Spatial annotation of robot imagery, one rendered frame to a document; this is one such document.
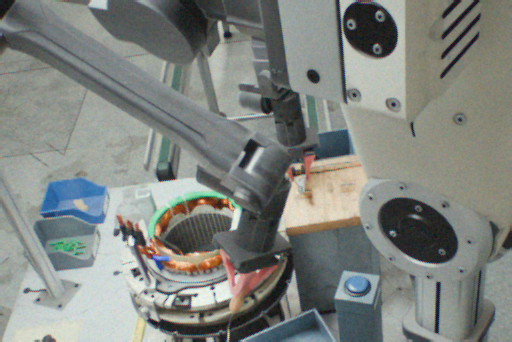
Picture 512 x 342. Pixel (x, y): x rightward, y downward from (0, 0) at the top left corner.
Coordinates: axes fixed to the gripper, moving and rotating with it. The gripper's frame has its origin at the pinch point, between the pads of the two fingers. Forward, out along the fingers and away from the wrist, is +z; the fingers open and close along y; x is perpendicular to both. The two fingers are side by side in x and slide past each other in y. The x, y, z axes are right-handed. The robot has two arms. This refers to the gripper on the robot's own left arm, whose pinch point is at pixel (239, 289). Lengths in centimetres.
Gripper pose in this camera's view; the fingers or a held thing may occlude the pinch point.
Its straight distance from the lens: 100.0
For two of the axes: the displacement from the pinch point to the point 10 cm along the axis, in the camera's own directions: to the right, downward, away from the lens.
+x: 6.1, 5.5, -5.7
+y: -7.5, 1.7, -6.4
